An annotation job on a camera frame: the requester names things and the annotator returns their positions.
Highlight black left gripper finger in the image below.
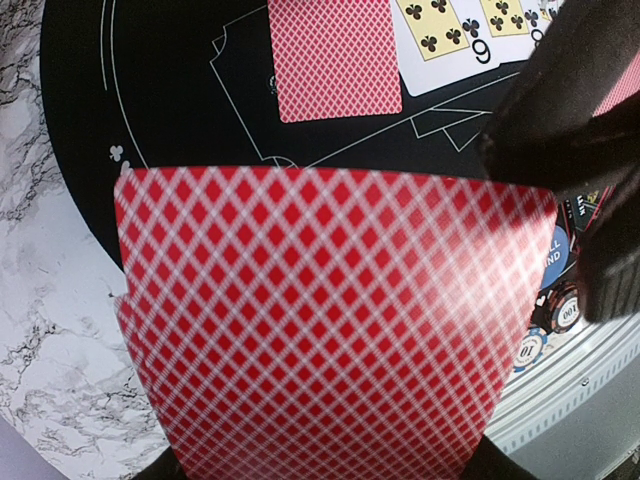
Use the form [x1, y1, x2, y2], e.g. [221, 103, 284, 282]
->
[479, 1, 639, 323]

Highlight red playing card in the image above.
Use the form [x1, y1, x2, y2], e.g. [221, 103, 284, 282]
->
[267, 1, 402, 123]
[593, 68, 639, 117]
[114, 166, 556, 479]

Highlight face-up playing card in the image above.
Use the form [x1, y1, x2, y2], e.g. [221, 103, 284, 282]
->
[480, 0, 542, 63]
[391, 0, 499, 97]

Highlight blue small blind button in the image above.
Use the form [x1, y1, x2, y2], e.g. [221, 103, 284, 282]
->
[542, 225, 569, 288]

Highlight white red chip stack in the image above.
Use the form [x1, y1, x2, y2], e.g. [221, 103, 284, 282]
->
[537, 282, 580, 334]

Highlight white red poker chip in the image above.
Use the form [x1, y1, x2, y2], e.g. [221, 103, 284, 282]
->
[513, 327, 548, 374]

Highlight red triangular all-in marker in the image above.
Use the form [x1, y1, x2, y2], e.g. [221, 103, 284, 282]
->
[569, 189, 606, 220]

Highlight red playing card deck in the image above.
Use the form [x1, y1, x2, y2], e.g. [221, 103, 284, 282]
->
[114, 294, 138, 348]

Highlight round black poker mat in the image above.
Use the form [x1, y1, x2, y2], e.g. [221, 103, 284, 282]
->
[40, 1, 531, 259]

